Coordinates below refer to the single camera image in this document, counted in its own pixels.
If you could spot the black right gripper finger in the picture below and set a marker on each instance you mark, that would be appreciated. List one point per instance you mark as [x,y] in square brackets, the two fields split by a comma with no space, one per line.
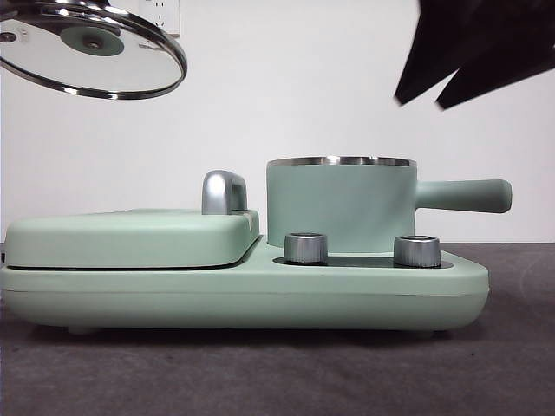
[438,47]
[507,52]

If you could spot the glass pot lid green knob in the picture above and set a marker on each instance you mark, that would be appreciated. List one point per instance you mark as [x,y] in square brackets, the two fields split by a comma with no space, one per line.
[86,41]

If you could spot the silver control knob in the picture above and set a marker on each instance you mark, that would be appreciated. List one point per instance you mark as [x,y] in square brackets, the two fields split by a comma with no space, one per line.
[305,249]
[417,251]

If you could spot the green breakfast maker base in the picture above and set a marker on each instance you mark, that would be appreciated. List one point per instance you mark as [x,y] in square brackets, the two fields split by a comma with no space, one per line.
[260,299]

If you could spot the green sandwich press lid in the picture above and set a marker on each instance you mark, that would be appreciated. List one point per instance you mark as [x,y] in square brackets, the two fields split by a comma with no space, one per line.
[130,238]

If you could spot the white wall socket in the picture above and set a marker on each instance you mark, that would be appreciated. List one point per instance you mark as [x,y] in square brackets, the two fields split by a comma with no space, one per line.
[170,10]

